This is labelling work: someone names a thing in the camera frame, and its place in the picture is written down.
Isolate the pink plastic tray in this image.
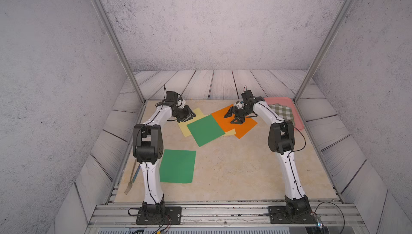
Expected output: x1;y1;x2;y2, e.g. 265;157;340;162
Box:
265;97;305;131

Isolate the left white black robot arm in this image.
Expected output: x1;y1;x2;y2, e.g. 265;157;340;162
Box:
132;101;196;215

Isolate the orange paper sheet front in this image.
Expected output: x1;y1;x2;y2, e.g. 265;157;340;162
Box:
211;105;258;139

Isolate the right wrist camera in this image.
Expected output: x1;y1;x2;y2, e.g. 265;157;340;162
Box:
233;101;244;110

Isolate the left aluminium frame post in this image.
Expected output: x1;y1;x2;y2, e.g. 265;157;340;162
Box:
91;0;146;103

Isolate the aluminium frame post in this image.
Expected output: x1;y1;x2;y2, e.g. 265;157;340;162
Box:
293;0;356;104
91;0;146;103

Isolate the iridescent blue knife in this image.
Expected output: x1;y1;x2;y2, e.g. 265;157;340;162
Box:
132;166;141;184

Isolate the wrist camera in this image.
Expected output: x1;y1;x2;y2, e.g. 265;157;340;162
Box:
176;98;186;109
233;101;244;110

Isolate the green paper sheet front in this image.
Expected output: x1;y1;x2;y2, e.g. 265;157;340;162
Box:
160;149;196;184

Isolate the green checkered cloth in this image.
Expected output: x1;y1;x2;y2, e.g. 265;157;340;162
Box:
269;104;296;126

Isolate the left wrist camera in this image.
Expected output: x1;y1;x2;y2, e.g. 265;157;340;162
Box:
176;98;186;109

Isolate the right aluminium frame post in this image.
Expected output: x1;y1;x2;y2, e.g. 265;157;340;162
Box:
293;0;356;104

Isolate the green paper sheet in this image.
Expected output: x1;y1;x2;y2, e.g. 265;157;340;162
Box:
160;149;196;184
187;115;225;147

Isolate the aluminium front rail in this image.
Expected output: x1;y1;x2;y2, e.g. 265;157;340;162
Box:
85;200;369;234

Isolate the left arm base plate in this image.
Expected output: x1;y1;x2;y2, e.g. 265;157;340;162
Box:
136;205;182;225

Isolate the yellow paper sheet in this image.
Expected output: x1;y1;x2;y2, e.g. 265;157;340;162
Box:
178;108;205;137
223;129;236;136

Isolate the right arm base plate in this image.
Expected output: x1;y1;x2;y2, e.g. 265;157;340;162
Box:
268;206;317;224

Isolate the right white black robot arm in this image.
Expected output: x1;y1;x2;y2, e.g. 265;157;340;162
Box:
224;97;312;220

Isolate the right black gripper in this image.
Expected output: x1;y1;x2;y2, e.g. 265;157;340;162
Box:
223;105;252;125

